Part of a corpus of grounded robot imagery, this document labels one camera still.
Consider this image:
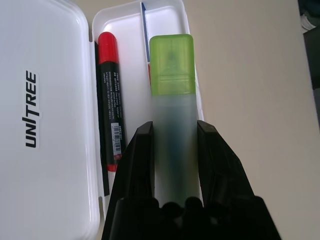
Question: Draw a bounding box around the green capped highlighter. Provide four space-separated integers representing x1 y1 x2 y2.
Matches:
149 33 201 208

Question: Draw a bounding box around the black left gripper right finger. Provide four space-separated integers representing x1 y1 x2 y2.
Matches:
196 119 256 201

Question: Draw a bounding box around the black marker with red cap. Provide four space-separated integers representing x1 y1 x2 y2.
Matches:
96 31 127 173

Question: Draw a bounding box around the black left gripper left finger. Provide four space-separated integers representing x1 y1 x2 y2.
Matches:
107 121 156 209

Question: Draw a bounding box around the white plastic pencil case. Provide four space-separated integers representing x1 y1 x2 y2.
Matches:
0 0 206 240

